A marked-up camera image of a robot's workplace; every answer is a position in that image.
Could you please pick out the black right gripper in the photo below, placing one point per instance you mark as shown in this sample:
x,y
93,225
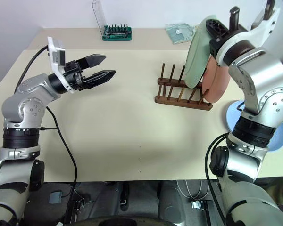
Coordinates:
x,y
215,46

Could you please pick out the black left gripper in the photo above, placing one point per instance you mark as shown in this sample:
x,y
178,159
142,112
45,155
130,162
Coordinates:
x,y
73,75

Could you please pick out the green plate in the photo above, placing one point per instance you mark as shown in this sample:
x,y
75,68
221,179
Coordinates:
x,y
195,61

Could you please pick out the red plate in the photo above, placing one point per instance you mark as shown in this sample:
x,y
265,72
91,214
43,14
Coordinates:
x,y
217,87

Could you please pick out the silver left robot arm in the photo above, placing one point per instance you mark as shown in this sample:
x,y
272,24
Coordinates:
x,y
30,87

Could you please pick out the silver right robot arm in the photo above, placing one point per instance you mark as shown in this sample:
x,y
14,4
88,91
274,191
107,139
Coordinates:
x,y
261,70

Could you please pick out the wooden dish rack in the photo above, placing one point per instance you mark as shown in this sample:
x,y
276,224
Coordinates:
x,y
179,102

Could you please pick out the green screwdriver bit case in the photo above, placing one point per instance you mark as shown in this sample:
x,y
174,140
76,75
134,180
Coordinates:
x,y
118,37

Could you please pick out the clear green plastic dustpan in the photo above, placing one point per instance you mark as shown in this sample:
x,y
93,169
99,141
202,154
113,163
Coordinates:
x,y
179,35

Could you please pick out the blue plate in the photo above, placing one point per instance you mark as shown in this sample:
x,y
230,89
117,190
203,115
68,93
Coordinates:
x,y
233,115

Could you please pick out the grey foot pedal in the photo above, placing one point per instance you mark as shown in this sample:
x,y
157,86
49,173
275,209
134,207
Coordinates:
x,y
56,197

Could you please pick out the black box with metal clip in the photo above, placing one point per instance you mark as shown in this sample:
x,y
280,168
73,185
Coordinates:
x,y
206,212
79,207

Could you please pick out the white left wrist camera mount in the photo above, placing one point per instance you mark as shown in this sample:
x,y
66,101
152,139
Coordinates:
x,y
59,71

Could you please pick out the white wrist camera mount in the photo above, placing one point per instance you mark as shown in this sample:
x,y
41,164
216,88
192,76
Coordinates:
x,y
59,71
268,28

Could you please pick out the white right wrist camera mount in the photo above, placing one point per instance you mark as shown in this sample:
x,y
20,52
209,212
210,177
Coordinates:
x,y
268,28

